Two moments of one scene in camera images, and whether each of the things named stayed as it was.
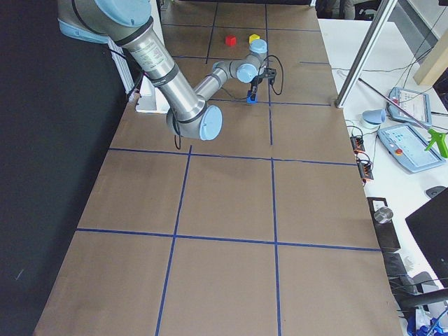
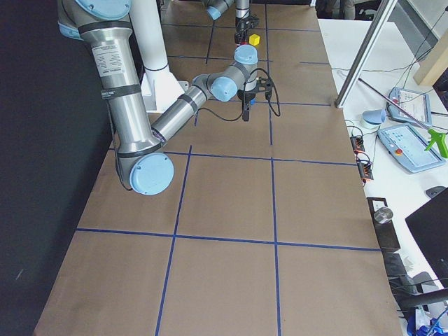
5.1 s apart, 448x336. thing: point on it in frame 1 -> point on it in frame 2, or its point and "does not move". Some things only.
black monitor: x=430 y=225 does not move
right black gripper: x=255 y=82 -> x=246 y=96
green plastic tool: x=442 y=139 does not move
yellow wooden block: x=253 y=37 does not move
